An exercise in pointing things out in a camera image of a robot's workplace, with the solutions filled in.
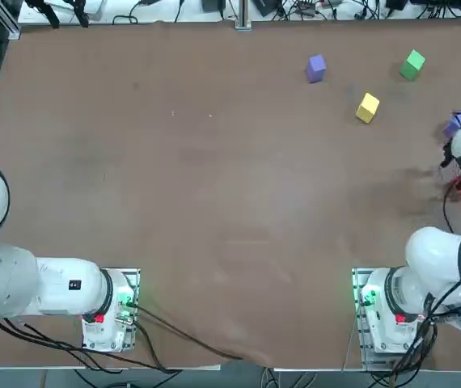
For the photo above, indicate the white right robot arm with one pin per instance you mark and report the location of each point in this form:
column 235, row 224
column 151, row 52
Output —
column 432, row 250

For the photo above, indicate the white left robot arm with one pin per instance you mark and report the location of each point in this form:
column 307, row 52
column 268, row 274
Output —
column 60, row 291

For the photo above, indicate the purple cube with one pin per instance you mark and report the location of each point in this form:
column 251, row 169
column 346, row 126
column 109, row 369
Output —
column 453, row 127
column 316, row 68

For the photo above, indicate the green cube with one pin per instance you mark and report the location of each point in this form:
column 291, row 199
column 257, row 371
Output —
column 412, row 64

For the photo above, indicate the yellow cube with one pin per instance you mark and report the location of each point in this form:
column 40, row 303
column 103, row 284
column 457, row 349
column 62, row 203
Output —
column 367, row 107

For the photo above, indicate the black power adapter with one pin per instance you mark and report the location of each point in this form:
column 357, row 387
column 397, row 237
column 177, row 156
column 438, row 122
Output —
column 213, row 5
column 267, row 6
column 397, row 4

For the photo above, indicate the black clamp leg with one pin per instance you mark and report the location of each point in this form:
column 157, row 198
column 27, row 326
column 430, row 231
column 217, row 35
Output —
column 50, row 14
column 80, row 14

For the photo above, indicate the aluminium frame post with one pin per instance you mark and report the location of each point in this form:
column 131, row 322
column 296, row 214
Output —
column 243, row 16

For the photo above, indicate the aluminium frame rail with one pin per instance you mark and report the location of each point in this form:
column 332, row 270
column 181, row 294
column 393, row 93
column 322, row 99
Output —
column 10, row 28

